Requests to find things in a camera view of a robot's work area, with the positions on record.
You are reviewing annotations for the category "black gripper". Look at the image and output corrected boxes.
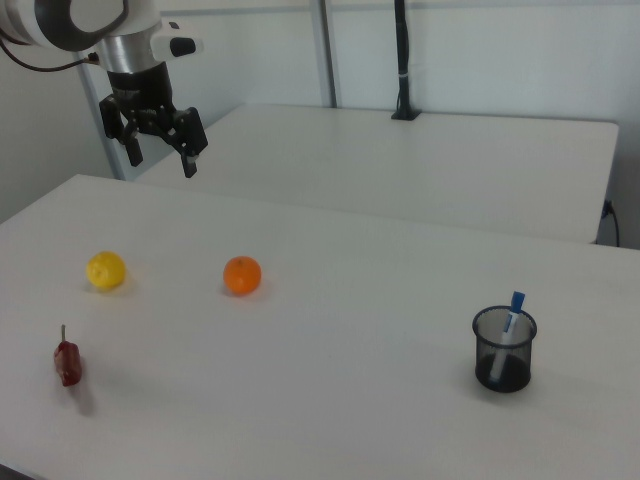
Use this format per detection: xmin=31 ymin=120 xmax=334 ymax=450
xmin=98 ymin=62 xmax=210 ymax=180

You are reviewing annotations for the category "white marker pen blue cap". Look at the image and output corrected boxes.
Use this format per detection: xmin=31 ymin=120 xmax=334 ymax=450
xmin=488 ymin=290 xmax=528 ymax=386

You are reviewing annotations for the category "black mesh pen cup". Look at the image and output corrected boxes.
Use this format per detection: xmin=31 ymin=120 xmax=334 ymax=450
xmin=471 ymin=306 xmax=540 ymax=394

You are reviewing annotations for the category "yellow pear-shaped fruit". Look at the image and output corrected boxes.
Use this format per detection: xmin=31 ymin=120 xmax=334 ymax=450
xmin=85 ymin=250 xmax=127 ymax=290

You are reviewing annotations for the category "orange mandarin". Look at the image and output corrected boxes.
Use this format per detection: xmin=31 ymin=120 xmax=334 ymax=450
xmin=222 ymin=255 xmax=263 ymax=296

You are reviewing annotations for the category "red chili pepper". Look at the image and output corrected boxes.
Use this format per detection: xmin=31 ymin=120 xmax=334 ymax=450
xmin=53 ymin=324 xmax=84 ymax=389

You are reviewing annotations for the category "thin dark arm cable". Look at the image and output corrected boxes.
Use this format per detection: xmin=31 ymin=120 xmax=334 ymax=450
xmin=0 ymin=35 xmax=101 ymax=73

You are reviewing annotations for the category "grey metal partition post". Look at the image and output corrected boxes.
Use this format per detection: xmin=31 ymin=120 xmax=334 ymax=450
xmin=310 ymin=0 xmax=340 ymax=109

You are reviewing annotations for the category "black pole with base plate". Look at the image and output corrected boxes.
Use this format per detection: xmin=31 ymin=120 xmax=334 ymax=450
xmin=390 ymin=0 xmax=422 ymax=122

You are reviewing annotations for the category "black cable at table edge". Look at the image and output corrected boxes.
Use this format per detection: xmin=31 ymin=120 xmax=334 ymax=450
xmin=601 ymin=198 xmax=623 ymax=248

